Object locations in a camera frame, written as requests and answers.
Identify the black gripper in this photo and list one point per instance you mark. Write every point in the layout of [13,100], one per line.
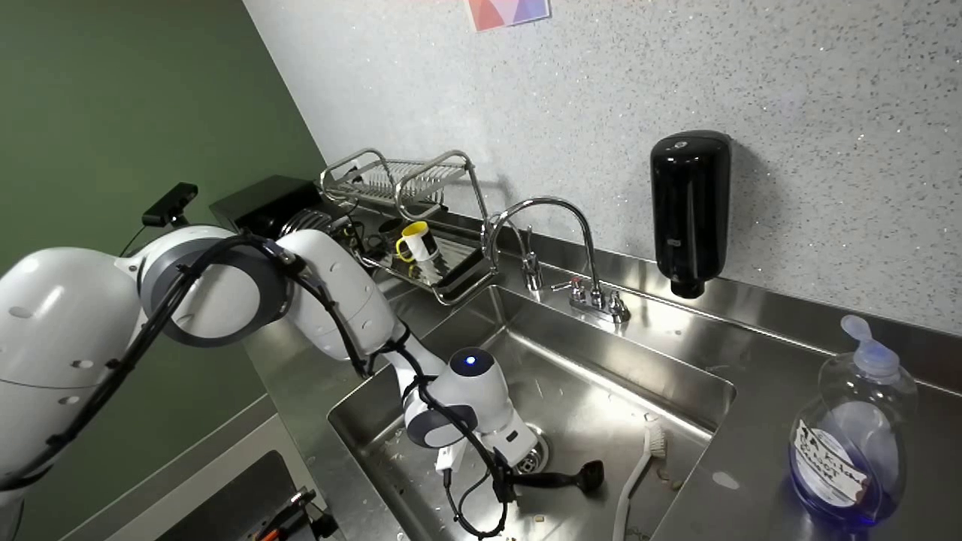
[504,480]

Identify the metal spoon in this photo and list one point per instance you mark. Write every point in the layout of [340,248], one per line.
[586,477]

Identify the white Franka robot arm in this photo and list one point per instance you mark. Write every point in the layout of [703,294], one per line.
[62,321]

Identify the round metal sink drain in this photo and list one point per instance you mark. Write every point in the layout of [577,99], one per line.
[539,453]

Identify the stainless steel sink basin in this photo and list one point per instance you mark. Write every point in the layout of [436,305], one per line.
[620,391]

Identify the white dish brush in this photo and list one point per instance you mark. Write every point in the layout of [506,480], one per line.
[652,439]

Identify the stainless steel dish rack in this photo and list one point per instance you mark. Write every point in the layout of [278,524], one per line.
[440,190]

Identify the red and black tool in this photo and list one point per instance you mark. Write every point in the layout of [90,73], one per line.
[290,512]

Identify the chrome gooseneck faucet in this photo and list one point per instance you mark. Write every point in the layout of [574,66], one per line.
[573,215]

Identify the blue liquid soap pump bottle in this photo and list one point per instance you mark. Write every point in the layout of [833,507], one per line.
[846,453]

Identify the black wall soap dispenser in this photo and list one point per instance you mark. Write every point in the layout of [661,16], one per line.
[690,205]

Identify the black camera on stand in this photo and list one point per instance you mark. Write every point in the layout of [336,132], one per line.
[170,205]

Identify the colourful wall poster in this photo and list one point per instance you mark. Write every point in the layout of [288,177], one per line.
[506,11]

